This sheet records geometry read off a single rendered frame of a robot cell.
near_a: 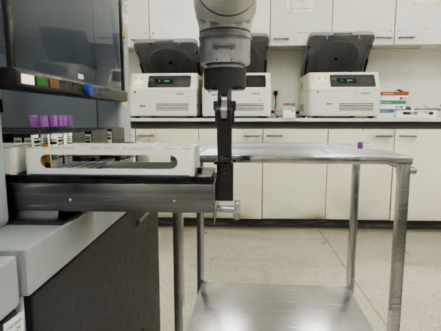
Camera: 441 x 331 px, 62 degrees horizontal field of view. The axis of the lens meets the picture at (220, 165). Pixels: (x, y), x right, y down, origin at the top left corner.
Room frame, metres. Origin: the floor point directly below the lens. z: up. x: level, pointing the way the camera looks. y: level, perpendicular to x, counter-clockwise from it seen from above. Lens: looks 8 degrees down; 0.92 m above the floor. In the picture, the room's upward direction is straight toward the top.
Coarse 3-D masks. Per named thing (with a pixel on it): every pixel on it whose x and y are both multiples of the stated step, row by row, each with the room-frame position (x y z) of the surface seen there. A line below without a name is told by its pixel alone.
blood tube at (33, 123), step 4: (28, 116) 0.64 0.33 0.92; (32, 116) 0.64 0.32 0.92; (36, 116) 0.65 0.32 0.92; (28, 120) 0.64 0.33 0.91; (32, 120) 0.64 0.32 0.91; (36, 120) 0.64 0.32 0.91; (28, 124) 0.64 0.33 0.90; (32, 124) 0.64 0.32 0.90; (36, 124) 0.64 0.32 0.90; (32, 128) 0.64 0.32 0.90; (36, 128) 0.64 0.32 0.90; (32, 132) 0.64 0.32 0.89; (36, 132) 0.64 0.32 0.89; (32, 136) 0.64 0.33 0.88; (36, 136) 0.64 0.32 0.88; (32, 140) 0.64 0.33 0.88; (36, 140) 0.64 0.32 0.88; (32, 144) 0.64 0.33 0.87; (36, 144) 0.64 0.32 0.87
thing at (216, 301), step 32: (256, 160) 0.93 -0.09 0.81; (288, 160) 0.92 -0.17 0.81; (320, 160) 0.91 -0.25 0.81; (352, 160) 0.90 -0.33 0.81; (384, 160) 0.90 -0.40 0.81; (352, 192) 1.32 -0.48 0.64; (352, 224) 1.32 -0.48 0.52; (352, 256) 1.31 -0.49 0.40; (224, 288) 1.31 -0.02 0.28; (256, 288) 1.31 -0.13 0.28; (288, 288) 1.31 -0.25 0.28; (320, 288) 1.31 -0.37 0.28; (352, 288) 1.31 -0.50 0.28; (192, 320) 1.09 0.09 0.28; (224, 320) 1.09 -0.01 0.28; (256, 320) 1.09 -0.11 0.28; (288, 320) 1.09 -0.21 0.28; (320, 320) 1.09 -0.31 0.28; (352, 320) 1.09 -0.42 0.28
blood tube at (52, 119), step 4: (48, 116) 0.66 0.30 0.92; (52, 116) 0.66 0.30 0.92; (48, 120) 0.66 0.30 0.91; (52, 120) 0.66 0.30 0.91; (56, 120) 0.66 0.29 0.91; (52, 124) 0.66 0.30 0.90; (56, 124) 0.66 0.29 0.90; (52, 128) 0.66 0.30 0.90; (52, 132) 0.66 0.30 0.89; (56, 132) 0.67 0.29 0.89; (52, 136) 0.66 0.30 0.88; (56, 136) 0.66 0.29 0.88; (52, 140) 0.66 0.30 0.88; (56, 140) 0.66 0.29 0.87; (52, 144) 0.66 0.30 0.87; (56, 144) 0.66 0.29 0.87; (52, 156) 0.66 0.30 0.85; (56, 156) 0.66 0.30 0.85; (52, 160) 0.66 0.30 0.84; (56, 160) 0.66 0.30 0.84; (52, 164) 0.66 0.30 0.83; (56, 164) 0.66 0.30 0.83
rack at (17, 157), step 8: (8, 144) 0.70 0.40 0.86; (16, 144) 0.69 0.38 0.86; (24, 144) 0.69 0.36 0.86; (8, 152) 0.64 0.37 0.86; (16, 152) 0.65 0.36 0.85; (24, 152) 0.67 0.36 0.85; (8, 160) 0.64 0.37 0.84; (16, 160) 0.65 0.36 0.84; (24, 160) 0.67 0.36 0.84; (8, 168) 0.64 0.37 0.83; (16, 168) 0.65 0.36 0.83; (24, 168) 0.67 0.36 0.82
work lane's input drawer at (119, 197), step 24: (24, 192) 0.62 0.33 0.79; (48, 192) 0.62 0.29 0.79; (72, 192) 0.61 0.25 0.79; (96, 192) 0.61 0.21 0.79; (120, 192) 0.61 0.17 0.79; (144, 192) 0.61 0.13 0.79; (168, 192) 0.61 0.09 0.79; (192, 192) 0.61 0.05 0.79; (216, 192) 0.65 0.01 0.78; (216, 216) 0.65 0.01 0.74; (240, 216) 0.62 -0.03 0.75
